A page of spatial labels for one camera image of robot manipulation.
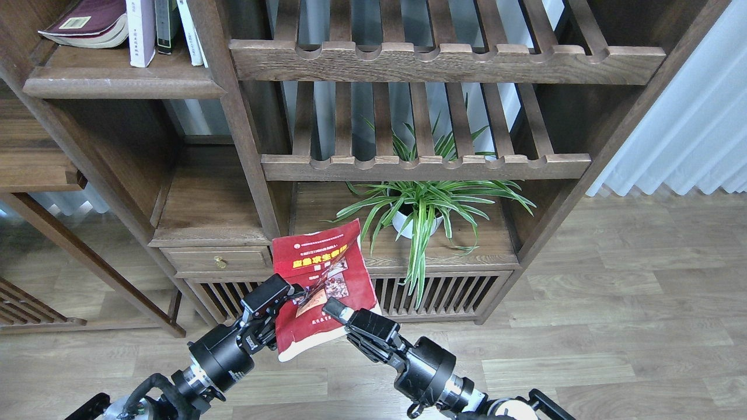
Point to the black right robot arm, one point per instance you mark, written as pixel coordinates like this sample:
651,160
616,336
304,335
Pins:
516,408

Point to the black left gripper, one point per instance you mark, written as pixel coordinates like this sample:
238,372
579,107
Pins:
223,356

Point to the maroon book white characters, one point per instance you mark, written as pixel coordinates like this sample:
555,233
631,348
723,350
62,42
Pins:
91,24

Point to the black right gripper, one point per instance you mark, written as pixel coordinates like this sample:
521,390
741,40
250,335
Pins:
424,370

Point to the green spine book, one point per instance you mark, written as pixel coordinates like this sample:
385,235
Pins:
167,22

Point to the pale lilac book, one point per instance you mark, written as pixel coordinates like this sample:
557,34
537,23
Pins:
142,31

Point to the white pleated curtain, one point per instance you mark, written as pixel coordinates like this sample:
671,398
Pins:
694,136

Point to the white thin book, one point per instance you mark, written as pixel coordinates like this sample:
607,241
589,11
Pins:
191,36

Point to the red cover book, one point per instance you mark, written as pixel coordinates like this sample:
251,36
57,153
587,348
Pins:
326,264

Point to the green spider plant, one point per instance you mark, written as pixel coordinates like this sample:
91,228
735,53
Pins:
426,197

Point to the wooden side rack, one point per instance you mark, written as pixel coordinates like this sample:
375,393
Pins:
23,313

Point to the dark wooden bookshelf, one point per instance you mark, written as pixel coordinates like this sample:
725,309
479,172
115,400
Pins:
219,161

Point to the brass drawer knob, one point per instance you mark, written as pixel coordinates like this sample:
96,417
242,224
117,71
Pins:
220,262

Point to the white plant pot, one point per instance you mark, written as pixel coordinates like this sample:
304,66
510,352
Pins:
406,229

